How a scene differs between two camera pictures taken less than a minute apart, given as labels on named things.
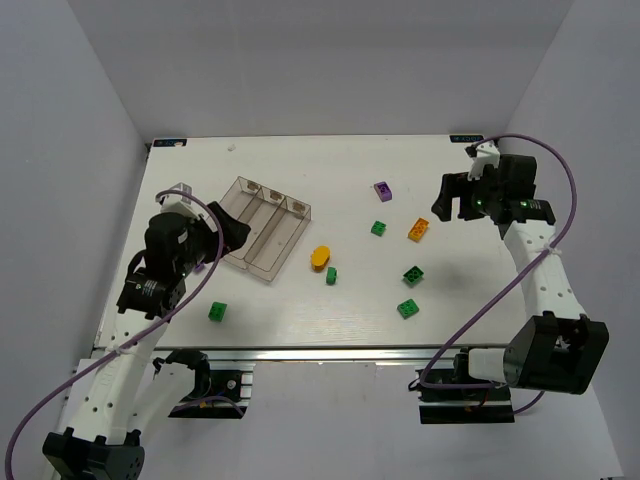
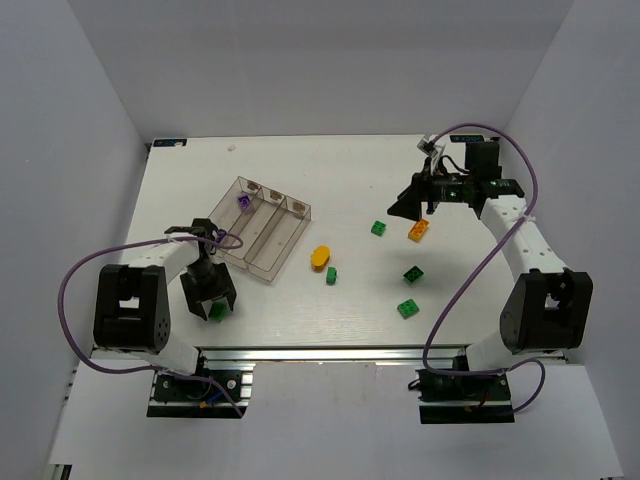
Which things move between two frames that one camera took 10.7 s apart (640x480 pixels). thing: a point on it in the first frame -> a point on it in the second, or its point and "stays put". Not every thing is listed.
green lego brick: x=331 y=275 stays put
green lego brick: x=408 y=308 stays put
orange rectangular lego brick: x=418 y=229 stays put
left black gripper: x=211 y=236 -> x=206 y=286
